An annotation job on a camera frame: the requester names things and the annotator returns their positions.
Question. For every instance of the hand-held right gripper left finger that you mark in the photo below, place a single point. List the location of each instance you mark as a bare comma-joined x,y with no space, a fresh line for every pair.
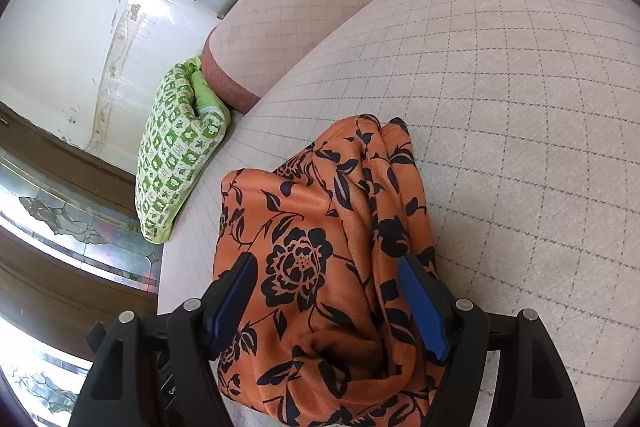
235,302

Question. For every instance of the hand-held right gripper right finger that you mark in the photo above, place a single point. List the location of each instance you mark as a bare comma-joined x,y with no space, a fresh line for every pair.
422,307

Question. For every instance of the orange black floral garment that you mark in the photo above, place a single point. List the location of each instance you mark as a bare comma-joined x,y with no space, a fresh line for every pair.
320,217

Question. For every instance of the green checkered folded blanket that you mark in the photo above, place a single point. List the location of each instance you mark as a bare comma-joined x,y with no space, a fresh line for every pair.
170,167

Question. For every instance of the wooden door with stained glass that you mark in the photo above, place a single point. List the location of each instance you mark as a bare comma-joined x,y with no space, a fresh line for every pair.
50,217

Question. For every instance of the pink quilted bolster cushion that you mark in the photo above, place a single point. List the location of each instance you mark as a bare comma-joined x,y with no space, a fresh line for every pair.
310,7

